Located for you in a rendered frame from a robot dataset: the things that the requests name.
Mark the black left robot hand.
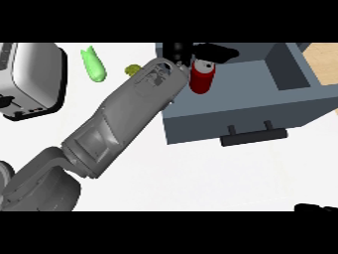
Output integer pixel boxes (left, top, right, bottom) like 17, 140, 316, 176
167, 42, 240, 68

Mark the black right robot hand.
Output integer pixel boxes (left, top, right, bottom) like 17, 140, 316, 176
292, 202, 338, 212

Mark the red can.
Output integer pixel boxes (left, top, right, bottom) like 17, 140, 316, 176
187, 60, 218, 95

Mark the grey open drawer box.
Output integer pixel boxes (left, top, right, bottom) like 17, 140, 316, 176
153, 42, 320, 117

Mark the grey drawer front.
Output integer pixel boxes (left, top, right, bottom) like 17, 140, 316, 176
159, 81, 338, 146

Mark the small yellow-green vegetable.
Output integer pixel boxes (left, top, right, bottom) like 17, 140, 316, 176
122, 63, 143, 76

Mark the light green vegetable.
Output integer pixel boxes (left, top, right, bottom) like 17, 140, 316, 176
79, 45, 107, 83

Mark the silver toaster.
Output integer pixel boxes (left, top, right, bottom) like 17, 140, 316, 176
0, 42, 71, 122

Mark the black drawer handle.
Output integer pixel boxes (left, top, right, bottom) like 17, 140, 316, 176
218, 120, 289, 148

